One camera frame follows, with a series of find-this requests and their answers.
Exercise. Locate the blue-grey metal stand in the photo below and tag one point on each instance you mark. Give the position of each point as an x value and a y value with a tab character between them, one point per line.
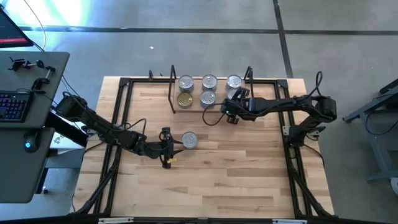
377	146

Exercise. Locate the black table edge rail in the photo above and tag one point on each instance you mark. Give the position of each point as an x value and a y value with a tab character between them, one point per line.
199	221

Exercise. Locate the black desk clamp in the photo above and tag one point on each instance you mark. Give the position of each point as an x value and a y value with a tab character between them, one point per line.
42	81
19	63

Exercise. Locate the black keyboard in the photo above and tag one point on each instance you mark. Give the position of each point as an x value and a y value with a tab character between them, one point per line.
14	105

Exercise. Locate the white printed sheet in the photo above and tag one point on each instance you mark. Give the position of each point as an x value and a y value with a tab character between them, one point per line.
59	140

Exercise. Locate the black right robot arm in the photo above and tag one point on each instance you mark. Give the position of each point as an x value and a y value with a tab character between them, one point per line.
286	104

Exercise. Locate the wooden shelf with black legs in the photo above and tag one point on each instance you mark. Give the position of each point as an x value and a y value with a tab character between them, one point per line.
196	109

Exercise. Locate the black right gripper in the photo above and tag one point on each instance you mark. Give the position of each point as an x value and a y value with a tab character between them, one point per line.
237	109

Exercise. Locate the yellow tape tag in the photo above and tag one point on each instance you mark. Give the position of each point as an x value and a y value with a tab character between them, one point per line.
171	160

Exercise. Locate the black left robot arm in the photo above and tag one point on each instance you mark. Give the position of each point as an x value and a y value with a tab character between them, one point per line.
105	130

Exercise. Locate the black slanted support bar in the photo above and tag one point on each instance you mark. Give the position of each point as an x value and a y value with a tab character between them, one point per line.
66	129

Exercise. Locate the black aluminium table frame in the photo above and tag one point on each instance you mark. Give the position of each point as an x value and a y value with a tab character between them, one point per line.
124	81

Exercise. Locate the gold-lid tin can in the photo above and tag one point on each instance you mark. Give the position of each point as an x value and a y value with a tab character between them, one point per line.
185	100

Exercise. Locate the blue-label silver-lid can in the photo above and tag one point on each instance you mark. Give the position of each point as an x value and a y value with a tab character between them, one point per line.
207	99
230	94

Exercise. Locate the silver mounting plate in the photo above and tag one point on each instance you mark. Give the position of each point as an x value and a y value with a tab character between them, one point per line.
286	130

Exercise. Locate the dark computer monitor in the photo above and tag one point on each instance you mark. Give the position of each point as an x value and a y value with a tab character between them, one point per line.
11	31

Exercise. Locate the silver metal bracket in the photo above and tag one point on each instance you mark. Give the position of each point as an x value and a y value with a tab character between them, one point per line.
115	220
289	221

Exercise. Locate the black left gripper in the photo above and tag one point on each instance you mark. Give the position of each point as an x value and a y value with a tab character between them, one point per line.
157	150

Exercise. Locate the green-label silver-lid can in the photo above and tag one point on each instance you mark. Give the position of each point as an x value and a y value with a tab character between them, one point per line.
186	83
189	140

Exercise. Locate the black computer mouse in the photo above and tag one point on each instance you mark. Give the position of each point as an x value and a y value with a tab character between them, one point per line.
30	143

